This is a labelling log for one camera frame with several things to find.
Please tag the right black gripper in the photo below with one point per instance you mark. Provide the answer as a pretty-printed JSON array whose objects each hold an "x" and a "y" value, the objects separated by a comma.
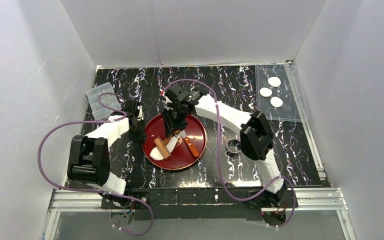
[{"x": 172, "y": 124}]

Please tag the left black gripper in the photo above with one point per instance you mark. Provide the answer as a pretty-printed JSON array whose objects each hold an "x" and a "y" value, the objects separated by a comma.
[{"x": 137, "y": 125}]

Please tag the wooden double-ended pastry roller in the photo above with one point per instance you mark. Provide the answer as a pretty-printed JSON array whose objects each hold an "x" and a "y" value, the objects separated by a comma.
[{"x": 164, "y": 147}]

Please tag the white dough lump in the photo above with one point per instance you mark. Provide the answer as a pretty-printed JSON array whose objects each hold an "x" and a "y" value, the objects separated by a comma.
[{"x": 159, "y": 153}]

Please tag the red round lacquer plate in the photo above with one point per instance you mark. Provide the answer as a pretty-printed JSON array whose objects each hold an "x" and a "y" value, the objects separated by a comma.
[{"x": 180, "y": 156}]

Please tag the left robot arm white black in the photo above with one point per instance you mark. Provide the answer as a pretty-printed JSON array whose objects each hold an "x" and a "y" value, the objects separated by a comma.
[{"x": 89, "y": 156}]

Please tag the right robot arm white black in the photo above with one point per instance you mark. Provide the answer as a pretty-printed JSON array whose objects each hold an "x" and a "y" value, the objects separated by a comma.
[{"x": 253, "y": 128}]

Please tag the round dumpling wrapper left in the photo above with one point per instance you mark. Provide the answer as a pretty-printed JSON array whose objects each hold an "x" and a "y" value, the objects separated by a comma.
[{"x": 265, "y": 92}]

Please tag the round dumpling wrapper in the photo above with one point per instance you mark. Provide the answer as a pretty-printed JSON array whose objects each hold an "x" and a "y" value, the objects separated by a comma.
[
  {"x": 274, "y": 81},
  {"x": 276, "y": 102},
  {"x": 265, "y": 92}
]

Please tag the round dumpling wrapper near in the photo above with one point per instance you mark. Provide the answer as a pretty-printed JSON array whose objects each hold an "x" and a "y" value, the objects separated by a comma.
[{"x": 276, "y": 102}]

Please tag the round dumpling wrapper far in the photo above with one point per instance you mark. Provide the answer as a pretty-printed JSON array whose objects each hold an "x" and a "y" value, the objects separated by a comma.
[{"x": 274, "y": 81}]

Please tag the clear plastic compartment box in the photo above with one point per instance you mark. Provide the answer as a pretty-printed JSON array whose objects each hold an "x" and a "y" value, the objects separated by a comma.
[{"x": 100, "y": 112}]

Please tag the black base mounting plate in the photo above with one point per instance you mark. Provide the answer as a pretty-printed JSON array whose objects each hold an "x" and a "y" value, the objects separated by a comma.
[{"x": 209, "y": 203}]

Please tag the clear acrylic tray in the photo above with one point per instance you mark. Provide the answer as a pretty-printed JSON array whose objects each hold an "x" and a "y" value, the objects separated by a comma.
[{"x": 290, "y": 91}]

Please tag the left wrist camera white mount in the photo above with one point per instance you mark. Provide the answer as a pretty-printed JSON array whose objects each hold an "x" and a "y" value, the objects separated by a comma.
[{"x": 140, "y": 115}]

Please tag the metal scraper wooden handle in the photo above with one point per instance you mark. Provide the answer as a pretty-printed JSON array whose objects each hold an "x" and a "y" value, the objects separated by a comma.
[{"x": 189, "y": 143}]

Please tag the aluminium frame rail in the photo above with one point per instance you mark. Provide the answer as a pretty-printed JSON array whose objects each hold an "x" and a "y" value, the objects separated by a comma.
[{"x": 308, "y": 199}]

